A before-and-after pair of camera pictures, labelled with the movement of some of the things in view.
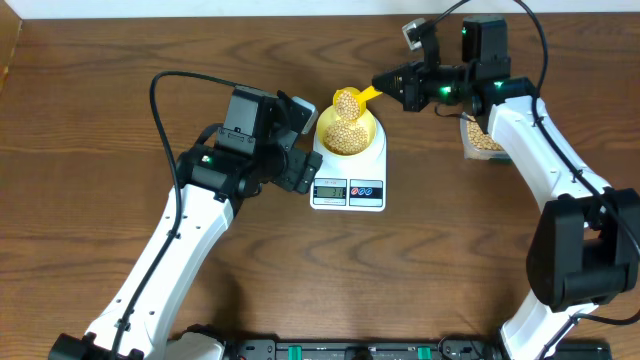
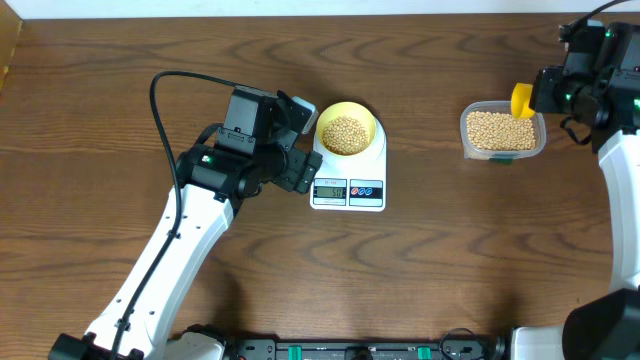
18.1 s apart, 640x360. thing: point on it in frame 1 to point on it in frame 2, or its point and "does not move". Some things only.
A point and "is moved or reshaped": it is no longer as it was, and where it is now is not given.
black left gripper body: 290,169 does not move
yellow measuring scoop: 362,95 is moved or reshaped
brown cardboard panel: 10,31 does not move
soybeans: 346,138 does not move
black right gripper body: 442,84 to 562,94
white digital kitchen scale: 353,184 does not move
